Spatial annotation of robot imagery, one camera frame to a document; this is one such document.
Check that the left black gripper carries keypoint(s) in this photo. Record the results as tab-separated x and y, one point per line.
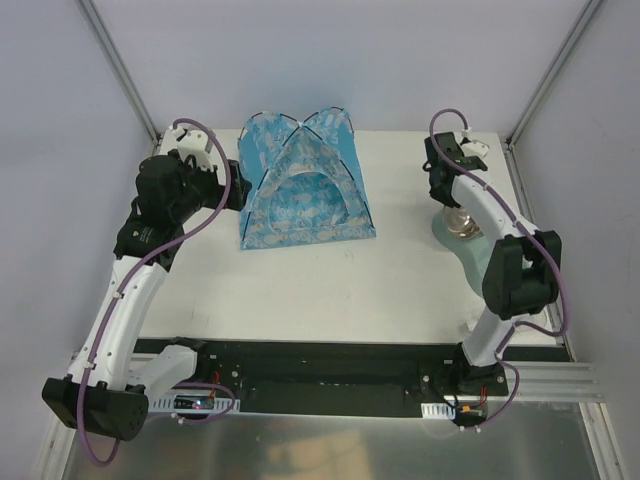
235	185

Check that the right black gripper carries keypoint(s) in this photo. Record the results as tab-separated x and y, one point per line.
442	148

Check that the stainless steel pet bowl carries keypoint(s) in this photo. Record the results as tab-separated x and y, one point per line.
458	224

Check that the blue patterned pet tent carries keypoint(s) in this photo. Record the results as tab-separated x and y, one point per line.
305	190

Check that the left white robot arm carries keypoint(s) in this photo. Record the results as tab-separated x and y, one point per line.
100	393

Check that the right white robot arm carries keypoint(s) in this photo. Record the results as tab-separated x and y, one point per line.
520	279

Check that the mint green double feeder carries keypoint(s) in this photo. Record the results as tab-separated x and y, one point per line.
474	255

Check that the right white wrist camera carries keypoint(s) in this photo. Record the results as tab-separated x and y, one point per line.
472	147

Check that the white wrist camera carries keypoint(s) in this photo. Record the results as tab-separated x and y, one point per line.
472	147
189	143

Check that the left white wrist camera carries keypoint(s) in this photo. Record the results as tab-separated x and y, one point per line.
189	143

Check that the left aluminium frame post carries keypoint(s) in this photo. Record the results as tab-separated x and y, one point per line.
115	61

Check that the aluminium frame post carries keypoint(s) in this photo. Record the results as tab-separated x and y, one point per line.
567	48
115	61

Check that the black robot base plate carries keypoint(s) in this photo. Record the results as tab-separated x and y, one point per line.
341	379

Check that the right aluminium frame post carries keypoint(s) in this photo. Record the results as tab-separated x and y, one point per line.
567	48

